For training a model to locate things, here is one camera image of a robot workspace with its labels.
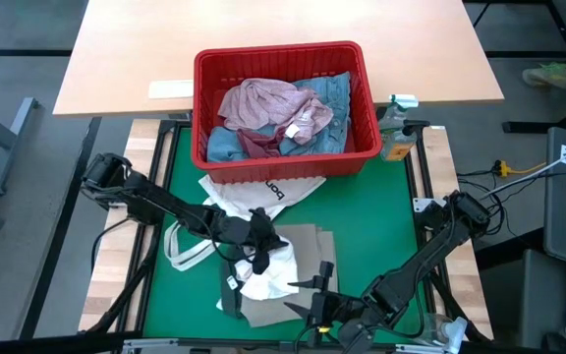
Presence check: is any clear bottle orange label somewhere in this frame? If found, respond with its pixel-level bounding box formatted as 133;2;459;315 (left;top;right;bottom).
379;128;418;163

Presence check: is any white label strip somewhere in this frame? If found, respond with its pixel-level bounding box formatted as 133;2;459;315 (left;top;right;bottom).
146;79;196;101

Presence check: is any light wooden desk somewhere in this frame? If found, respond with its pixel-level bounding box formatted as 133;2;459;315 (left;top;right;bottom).
52;0;505;118

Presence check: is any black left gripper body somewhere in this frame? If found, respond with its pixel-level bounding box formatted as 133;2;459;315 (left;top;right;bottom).
213;208;270;250

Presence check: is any dark green shirt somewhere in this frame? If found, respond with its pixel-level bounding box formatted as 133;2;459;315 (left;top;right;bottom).
218;244;246;320

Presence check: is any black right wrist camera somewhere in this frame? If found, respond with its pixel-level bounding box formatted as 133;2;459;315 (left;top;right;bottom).
336;322;377;354

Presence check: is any red plastic laundry basket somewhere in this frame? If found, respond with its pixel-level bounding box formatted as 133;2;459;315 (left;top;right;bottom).
192;40;384;186

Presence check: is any white mounting plate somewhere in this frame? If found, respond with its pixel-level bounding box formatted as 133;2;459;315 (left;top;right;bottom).
413;196;447;213

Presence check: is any clear spray bottle white nozzle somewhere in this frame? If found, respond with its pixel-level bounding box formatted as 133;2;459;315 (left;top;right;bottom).
410;313;469;351

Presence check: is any blue denim garment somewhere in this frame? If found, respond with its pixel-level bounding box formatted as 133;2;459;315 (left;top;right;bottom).
206;71;353;164

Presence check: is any black cable bundle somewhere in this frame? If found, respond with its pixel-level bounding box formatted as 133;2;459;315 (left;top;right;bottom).
457;169;510;237

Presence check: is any white garment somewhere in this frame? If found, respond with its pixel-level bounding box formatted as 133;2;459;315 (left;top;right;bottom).
233;235;301;302

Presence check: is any pink garment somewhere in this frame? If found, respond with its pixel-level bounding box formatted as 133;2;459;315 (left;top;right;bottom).
216;77;335;147

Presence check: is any grey desk leg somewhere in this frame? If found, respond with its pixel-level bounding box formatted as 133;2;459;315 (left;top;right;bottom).
0;96;40;199

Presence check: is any beige shirt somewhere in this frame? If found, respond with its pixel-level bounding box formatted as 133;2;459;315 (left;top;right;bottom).
240;223;340;328

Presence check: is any white canvas tote bag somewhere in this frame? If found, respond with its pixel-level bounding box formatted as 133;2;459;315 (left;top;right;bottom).
162;174;328;272

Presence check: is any green label spray bottle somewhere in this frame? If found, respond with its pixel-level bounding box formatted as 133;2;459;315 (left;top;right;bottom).
377;93;420;135

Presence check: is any person's shoe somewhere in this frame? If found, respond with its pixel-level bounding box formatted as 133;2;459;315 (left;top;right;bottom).
522;62;566;90

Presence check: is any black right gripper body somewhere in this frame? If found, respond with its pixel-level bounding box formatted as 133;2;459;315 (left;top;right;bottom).
310;289;370;335

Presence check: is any yellow extension cord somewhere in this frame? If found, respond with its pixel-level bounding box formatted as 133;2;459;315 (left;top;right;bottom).
492;158;548;178

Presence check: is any white cable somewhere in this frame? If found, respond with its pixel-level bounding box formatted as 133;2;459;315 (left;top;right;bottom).
479;133;566;199

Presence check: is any black desk foot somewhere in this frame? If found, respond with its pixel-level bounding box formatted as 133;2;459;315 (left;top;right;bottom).
502;97;566;135

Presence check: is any green table mat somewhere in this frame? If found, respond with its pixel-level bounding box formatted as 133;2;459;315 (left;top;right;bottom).
142;122;429;343

